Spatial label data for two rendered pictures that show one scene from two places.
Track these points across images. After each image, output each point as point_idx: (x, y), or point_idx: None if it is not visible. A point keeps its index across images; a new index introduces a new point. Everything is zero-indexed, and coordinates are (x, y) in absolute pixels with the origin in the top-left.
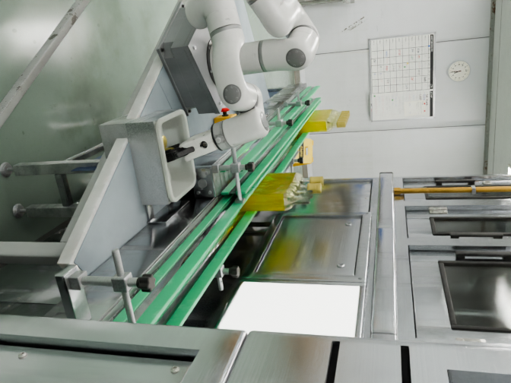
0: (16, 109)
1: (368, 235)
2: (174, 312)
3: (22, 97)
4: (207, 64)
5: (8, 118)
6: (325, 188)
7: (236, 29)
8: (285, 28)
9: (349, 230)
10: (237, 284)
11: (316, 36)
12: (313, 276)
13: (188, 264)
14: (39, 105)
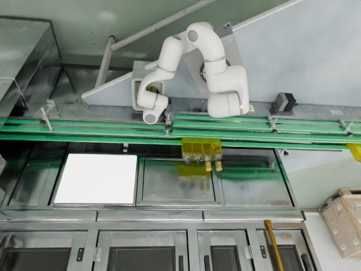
0: (204, 14)
1: (187, 205)
2: (87, 137)
3: (211, 9)
4: (200, 69)
5: (197, 17)
6: (271, 178)
7: (160, 70)
8: (209, 88)
9: (195, 195)
10: (133, 154)
11: (236, 108)
12: (139, 182)
13: (99, 130)
14: (221, 16)
